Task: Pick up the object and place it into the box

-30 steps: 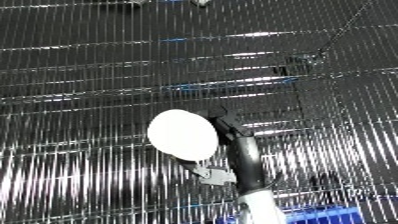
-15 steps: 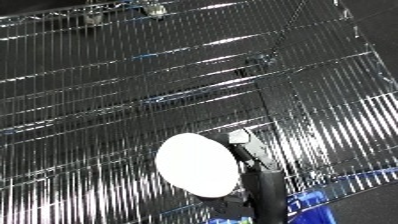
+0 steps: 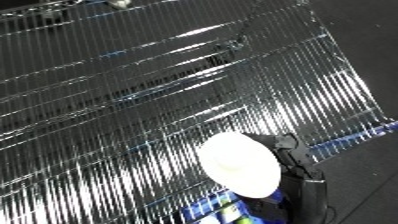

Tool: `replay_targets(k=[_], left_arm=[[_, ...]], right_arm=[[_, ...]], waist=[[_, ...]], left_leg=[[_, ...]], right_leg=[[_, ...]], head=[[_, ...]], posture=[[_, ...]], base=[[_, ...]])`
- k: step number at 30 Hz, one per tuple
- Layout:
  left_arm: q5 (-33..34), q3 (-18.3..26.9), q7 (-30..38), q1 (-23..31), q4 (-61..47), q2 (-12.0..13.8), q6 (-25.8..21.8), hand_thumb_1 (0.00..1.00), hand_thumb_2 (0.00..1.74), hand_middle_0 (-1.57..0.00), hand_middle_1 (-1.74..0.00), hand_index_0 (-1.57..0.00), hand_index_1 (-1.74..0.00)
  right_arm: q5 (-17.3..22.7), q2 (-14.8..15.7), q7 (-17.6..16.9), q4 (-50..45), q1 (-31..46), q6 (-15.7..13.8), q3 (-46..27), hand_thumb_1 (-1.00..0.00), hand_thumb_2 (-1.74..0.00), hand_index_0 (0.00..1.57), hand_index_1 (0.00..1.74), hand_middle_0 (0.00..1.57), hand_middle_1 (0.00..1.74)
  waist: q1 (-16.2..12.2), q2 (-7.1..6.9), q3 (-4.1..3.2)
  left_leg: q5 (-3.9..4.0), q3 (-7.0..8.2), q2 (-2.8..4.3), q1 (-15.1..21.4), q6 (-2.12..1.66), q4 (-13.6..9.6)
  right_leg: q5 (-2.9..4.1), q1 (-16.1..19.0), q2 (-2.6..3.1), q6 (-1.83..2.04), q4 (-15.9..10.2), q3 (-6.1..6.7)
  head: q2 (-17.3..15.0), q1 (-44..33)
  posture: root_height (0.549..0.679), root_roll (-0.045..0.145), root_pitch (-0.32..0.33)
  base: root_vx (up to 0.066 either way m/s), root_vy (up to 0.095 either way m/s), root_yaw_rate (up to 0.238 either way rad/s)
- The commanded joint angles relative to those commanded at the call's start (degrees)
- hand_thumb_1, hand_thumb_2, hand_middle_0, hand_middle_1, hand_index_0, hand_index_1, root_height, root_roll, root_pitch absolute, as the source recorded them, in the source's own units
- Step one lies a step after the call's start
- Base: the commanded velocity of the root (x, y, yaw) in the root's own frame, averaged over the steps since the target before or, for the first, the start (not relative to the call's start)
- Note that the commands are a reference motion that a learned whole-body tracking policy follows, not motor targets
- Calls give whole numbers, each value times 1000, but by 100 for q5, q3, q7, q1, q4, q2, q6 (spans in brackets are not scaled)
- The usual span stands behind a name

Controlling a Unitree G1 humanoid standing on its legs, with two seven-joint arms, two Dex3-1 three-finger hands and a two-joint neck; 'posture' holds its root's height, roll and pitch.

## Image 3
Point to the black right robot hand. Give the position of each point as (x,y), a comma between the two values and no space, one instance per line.
(303,190)

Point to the white paper cup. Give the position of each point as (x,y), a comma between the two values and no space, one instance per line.
(240,165)

